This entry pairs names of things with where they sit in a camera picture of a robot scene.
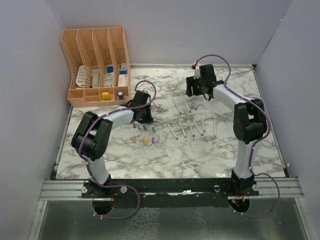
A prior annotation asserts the blue white box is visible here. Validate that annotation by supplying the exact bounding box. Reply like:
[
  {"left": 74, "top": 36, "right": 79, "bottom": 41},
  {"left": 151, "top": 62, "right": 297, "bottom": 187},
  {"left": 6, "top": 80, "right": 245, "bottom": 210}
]
[{"left": 103, "top": 65, "right": 114, "bottom": 88}]

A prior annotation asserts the brown cap marker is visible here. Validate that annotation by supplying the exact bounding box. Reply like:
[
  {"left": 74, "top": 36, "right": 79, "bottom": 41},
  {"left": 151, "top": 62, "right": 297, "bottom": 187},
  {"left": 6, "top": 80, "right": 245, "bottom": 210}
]
[{"left": 200, "top": 114, "right": 206, "bottom": 133}]

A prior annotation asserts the grey cap marker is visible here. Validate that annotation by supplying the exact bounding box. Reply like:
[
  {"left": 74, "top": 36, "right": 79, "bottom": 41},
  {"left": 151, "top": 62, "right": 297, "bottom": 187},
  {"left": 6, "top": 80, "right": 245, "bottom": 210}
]
[{"left": 166, "top": 122, "right": 179, "bottom": 140}]

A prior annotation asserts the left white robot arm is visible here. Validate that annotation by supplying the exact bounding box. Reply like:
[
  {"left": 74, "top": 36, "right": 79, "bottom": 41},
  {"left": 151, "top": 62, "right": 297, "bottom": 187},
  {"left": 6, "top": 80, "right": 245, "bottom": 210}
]
[{"left": 71, "top": 90, "right": 153, "bottom": 198}]

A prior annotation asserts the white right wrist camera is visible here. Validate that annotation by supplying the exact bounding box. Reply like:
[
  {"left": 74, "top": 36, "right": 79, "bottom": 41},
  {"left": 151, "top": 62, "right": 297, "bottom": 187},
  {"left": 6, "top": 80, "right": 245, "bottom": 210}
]
[{"left": 193, "top": 65, "right": 201, "bottom": 79}]

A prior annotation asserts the teal cap marker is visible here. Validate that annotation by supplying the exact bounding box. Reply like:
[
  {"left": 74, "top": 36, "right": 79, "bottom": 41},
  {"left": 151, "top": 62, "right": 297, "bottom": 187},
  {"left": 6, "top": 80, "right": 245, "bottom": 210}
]
[{"left": 178, "top": 120, "right": 187, "bottom": 139}]

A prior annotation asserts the white stapler package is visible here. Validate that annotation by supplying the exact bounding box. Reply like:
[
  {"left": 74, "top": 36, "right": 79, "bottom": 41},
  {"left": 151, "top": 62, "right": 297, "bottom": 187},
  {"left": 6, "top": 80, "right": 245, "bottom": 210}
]
[{"left": 91, "top": 67, "right": 100, "bottom": 88}]

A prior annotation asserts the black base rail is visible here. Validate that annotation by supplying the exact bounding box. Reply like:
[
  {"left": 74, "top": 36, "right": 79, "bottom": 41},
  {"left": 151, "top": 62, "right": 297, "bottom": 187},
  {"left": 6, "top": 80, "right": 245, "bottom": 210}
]
[{"left": 81, "top": 177, "right": 259, "bottom": 209}]

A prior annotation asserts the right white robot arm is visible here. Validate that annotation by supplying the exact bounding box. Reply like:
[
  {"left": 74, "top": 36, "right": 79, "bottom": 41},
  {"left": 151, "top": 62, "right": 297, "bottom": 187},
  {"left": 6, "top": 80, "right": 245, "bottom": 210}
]
[{"left": 185, "top": 64, "right": 268, "bottom": 196}]

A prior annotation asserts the light blue marker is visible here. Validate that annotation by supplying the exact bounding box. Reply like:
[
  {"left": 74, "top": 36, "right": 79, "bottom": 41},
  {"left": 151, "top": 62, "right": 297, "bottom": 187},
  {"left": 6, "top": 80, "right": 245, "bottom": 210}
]
[{"left": 187, "top": 119, "right": 196, "bottom": 137}]

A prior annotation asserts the yellow tape measure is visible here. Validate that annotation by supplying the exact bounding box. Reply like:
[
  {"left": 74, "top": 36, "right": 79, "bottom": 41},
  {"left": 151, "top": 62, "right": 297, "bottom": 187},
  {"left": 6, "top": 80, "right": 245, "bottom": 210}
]
[{"left": 101, "top": 92, "right": 112, "bottom": 101}]

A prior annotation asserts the aluminium frame rail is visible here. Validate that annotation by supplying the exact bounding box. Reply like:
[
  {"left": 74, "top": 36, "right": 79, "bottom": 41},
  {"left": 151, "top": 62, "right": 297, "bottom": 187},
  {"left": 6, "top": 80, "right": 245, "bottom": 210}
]
[{"left": 39, "top": 177, "right": 304, "bottom": 201}]

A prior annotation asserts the peach plastic file organizer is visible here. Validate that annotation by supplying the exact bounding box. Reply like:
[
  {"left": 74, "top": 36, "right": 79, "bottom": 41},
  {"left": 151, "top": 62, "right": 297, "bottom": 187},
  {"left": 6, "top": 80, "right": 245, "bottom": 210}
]
[{"left": 60, "top": 26, "right": 131, "bottom": 108}]

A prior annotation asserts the peach cap marker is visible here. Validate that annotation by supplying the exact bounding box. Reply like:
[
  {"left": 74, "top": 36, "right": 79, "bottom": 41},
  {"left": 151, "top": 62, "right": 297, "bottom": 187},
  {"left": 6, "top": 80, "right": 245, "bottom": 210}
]
[{"left": 172, "top": 98, "right": 182, "bottom": 115}]

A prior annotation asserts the yellow cap marker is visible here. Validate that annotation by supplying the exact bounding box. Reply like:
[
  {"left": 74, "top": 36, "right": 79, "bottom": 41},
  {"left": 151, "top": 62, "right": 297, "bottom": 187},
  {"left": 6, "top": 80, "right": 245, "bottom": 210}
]
[{"left": 213, "top": 118, "right": 217, "bottom": 138}]

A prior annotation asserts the white red box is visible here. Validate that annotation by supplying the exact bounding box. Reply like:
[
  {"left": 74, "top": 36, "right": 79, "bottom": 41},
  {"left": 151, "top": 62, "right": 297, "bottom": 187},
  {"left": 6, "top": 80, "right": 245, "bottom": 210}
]
[{"left": 118, "top": 62, "right": 128, "bottom": 87}]

